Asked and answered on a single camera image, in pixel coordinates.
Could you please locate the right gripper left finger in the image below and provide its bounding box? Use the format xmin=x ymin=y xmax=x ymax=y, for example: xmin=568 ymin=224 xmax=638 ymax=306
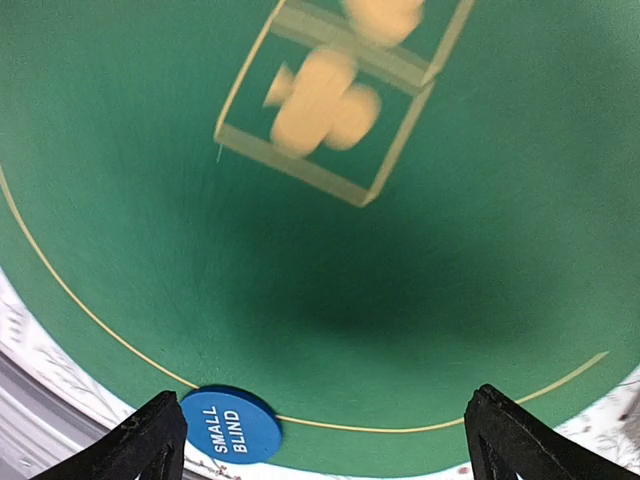
xmin=33 ymin=391 xmax=187 ymax=480

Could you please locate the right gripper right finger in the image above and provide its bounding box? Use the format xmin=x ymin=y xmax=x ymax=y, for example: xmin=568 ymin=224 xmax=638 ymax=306
xmin=464 ymin=384 xmax=639 ymax=480

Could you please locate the blue small blind button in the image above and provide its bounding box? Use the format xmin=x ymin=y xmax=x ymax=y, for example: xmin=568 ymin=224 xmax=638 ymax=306
xmin=180 ymin=385 xmax=283 ymax=465

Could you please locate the green round poker mat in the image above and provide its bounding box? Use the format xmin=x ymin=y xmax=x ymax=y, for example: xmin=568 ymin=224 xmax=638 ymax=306
xmin=1 ymin=1 xmax=639 ymax=477

